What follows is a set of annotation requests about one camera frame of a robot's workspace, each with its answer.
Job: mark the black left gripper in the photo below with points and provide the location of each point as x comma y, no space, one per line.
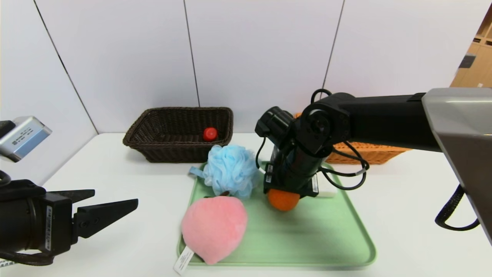
55,224

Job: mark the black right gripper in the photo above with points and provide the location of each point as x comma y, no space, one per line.
291,186

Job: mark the orange fruit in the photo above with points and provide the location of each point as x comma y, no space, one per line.
283,202

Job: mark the light blue bath loofah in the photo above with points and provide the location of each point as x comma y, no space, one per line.
230,169

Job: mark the pink plush peach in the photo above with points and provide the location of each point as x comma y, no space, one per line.
213,227

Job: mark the small red tomato toy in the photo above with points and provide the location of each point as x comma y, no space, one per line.
210,134

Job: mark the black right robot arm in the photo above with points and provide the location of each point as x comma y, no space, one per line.
384,115

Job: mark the orange wicker basket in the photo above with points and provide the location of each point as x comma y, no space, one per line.
376,154

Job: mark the dark brown wicker basket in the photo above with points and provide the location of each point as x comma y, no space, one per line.
169,134

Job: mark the white soap bar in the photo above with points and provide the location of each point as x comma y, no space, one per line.
329,193

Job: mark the light green plastic tray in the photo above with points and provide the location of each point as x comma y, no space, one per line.
307,238

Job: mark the grey cabinet plate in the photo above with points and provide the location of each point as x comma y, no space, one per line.
467,61

